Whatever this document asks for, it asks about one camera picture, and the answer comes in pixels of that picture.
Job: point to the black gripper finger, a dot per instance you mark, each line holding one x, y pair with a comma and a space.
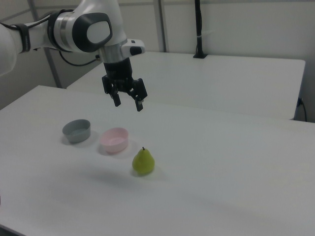
139, 94
116, 98

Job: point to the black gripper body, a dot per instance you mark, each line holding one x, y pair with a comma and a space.
118, 70

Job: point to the green pear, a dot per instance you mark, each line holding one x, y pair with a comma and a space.
143, 163

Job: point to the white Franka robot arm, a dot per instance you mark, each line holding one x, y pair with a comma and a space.
66, 27

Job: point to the pink plastic bowl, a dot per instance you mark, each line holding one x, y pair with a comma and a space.
114, 141

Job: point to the grey plastic bowl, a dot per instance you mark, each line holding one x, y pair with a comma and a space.
76, 131

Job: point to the white table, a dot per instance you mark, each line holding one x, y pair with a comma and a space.
209, 81

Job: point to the wide grey frame post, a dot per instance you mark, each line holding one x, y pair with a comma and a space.
161, 24

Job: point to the slanted grey frame post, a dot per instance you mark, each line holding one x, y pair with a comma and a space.
53, 68

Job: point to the black camera stand pole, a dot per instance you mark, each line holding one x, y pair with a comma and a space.
199, 27

